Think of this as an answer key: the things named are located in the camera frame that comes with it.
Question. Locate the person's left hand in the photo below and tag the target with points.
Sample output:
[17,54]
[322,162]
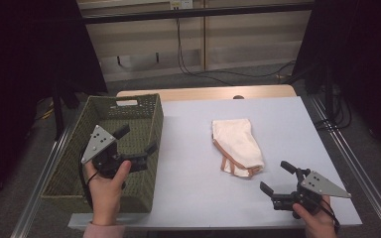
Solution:
[105,198]

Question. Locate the light grey table sheet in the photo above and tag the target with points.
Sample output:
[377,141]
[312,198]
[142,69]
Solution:
[191,158]

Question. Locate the white cloth with brown trim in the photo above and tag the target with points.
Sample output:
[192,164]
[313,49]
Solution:
[236,143]

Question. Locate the white wall socket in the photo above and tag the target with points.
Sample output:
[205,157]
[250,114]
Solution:
[182,4]

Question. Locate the black stand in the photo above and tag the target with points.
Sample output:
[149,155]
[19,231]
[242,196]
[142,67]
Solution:
[58,115]

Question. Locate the green woven basket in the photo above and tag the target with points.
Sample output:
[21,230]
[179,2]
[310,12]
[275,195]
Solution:
[69,172]

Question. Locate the person's right hand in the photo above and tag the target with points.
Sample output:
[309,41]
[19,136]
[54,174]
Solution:
[319,224]

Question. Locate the black curtain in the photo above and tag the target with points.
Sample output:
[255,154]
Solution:
[360,49]
[20,49]

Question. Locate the black horizontal bar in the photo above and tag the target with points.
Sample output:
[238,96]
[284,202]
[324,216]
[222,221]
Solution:
[211,12]

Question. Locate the dark round table grommet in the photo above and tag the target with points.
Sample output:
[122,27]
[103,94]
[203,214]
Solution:
[238,97]

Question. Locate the metal floor rail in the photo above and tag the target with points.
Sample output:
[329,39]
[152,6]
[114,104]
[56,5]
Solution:
[36,195]
[360,172]

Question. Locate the beige wooden cabinet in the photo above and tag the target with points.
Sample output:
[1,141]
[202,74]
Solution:
[244,43]

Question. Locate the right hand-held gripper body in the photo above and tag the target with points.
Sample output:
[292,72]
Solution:
[320,185]

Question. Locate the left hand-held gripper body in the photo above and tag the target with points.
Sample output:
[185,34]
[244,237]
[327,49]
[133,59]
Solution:
[97,143]

